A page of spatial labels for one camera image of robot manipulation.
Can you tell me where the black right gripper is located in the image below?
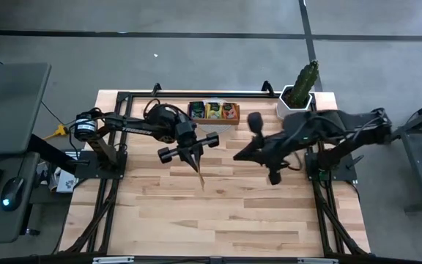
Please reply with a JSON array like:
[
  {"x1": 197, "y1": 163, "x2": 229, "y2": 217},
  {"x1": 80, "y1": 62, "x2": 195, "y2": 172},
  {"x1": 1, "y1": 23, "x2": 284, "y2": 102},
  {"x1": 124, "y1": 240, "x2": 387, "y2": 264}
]
[{"x1": 232, "y1": 111, "x2": 297, "y2": 186}]

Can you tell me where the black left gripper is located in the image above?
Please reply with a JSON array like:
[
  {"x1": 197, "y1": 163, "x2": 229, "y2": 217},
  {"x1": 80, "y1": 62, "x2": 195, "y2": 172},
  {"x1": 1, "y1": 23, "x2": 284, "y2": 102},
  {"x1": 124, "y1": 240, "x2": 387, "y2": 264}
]
[{"x1": 157, "y1": 120, "x2": 221, "y2": 172}]

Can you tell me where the dark blue blackcurrant tea packet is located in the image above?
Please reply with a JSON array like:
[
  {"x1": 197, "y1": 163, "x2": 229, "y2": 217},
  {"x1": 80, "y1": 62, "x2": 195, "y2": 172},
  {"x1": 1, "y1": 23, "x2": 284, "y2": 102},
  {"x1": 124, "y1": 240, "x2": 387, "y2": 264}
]
[{"x1": 190, "y1": 102, "x2": 207, "y2": 120}]

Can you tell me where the yellow green tea packet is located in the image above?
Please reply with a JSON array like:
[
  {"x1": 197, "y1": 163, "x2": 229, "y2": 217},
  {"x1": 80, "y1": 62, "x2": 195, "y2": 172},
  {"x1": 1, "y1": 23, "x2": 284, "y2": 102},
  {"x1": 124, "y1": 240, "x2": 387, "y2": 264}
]
[{"x1": 206, "y1": 102, "x2": 223, "y2": 120}]

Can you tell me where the wooden tea box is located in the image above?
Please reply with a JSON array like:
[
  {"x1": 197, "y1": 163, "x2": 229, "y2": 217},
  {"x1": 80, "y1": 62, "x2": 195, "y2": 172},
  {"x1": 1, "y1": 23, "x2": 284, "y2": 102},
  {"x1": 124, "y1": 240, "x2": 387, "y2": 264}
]
[{"x1": 187, "y1": 101, "x2": 241, "y2": 126}]

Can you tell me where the grey woven round mat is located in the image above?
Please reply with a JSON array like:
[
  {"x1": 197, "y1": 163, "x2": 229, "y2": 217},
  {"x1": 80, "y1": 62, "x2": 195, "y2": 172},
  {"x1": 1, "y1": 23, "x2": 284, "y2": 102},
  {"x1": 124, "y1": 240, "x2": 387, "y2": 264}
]
[{"x1": 196, "y1": 97, "x2": 236, "y2": 135}]

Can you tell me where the white plant pot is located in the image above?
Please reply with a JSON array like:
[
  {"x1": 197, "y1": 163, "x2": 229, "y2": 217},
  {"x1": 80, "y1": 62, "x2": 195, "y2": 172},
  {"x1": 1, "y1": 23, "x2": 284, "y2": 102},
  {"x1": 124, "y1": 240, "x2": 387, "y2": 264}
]
[{"x1": 275, "y1": 84, "x2": 314, "y2": 121}]

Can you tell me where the green cactus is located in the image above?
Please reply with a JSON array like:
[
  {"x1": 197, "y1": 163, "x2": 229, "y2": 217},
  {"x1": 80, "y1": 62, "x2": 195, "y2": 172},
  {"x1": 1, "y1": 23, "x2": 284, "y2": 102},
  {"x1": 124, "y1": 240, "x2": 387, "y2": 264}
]
[{"x1": 286, "y1": 59, "x2": 320, "y2": 109}]

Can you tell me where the white cardboard box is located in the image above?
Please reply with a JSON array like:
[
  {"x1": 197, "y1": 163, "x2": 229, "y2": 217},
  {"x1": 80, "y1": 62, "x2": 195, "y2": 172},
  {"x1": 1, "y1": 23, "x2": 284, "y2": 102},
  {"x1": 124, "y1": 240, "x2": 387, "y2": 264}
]
[{"x1": 48, "y1": 165, "x2": 80, "y2": 194}]

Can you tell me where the black metal stand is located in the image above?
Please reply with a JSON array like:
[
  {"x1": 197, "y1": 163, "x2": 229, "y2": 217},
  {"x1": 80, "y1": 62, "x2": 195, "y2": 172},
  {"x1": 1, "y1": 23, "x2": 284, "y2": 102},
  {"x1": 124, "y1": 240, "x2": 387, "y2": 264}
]
[{"x1": 380, "y1": 93, "x2": 422, "y2": 216}]

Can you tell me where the black computer mouse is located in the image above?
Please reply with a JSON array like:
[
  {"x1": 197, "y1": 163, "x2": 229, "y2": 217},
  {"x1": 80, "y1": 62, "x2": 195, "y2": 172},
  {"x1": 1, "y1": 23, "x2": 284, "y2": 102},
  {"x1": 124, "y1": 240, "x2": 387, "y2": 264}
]
[{"x1": 0, "y1": 176, "x2": 26, "y2": 213}]

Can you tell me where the grey desk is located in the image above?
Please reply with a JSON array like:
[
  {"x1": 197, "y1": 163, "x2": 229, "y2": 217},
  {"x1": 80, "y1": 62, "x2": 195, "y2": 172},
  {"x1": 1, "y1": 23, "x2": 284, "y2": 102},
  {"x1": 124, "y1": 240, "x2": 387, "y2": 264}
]
[{"x1": 0, "y1": 62, "x2": 53, "y2": 245}]

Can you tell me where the black aluminium table frame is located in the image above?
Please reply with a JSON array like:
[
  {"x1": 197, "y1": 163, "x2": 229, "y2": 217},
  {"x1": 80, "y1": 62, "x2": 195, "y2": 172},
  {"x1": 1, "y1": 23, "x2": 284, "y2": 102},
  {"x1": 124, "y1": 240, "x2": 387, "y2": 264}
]
[{"x1": 59, "y1": 82, "x2": 371, "y2": 257}]

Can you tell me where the black camera cable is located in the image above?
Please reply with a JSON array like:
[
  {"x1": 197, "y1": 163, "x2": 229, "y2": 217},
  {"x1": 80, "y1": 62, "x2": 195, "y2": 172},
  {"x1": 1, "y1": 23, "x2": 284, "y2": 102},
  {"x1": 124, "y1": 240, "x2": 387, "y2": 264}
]
[{"x1": 143, "y1": 98, "x2": 192, "y2": 122}]

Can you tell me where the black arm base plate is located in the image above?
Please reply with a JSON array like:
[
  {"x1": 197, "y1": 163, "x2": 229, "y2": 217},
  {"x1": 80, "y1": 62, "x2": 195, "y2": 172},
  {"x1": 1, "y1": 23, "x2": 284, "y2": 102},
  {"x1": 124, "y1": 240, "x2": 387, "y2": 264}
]
[
  {"x1": 305, "y1": 151, "x2": 365, "y2": 183},
  {"x1": 74, "y1": 150, "x2": 127, "y2": 180}
]

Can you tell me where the silver metal bracket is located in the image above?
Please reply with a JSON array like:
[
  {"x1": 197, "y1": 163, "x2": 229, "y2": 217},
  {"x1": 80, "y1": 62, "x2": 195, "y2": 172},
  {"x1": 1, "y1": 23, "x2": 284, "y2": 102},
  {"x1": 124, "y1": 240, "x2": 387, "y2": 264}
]
[
  {"x1": 92, "y1": 256, "x2": 136, "y2": 264},
  {"x1": 297, "y1": 257, "x2": 339, "y2": 264}
]

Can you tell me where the yellow cable connector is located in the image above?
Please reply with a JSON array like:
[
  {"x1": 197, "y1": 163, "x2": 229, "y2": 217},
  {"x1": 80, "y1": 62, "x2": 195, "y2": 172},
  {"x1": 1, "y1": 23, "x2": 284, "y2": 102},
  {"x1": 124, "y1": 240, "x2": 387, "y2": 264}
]
[{"x1": 43, "y1": 123, "x2": 70, "y2": 142}]

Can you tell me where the black table edge rail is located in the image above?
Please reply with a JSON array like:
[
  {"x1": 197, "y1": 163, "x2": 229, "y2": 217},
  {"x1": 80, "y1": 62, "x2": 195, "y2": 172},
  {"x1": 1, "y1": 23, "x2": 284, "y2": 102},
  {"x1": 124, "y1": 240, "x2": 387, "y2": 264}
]
[{"x1": 0, "y1": 254, "x2": 422, "y2": 264}]

